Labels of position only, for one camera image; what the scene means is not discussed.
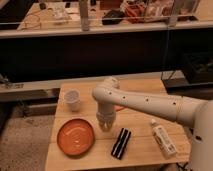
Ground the black bag on bench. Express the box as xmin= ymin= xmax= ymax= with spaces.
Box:
xmin=102 ymin=10 xmax=124 ymax=25

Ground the metal post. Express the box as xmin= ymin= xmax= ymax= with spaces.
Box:
xmin=79 ymin=0 xmax=90 ymax=31

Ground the white plastic cup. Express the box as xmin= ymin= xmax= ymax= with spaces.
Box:
xmin=63 ymin=90 xmax=80 ymax=112

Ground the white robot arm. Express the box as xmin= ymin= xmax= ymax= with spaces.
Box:
xmin=92 ymin=77 xmax=213 ymax=171

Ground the black striped rectangular block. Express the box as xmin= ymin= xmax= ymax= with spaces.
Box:
xmin=111 ymin=128 xmax=131 ymax=160

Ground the orange ceramic bowl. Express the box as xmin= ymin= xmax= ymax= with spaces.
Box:
xmin=57 ymin=118 xmax=95 ymax=156

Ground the orange carrot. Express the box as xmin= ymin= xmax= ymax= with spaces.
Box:
xmin=115 ymin=105 xmax=125 ymax=112

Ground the black crate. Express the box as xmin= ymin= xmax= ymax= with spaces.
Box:
xmin=181 ymin=52 xmax=213 ymax=83

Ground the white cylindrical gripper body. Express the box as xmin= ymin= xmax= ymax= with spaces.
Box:
xmin=96 ymin=113 xmax=116 ymax=131

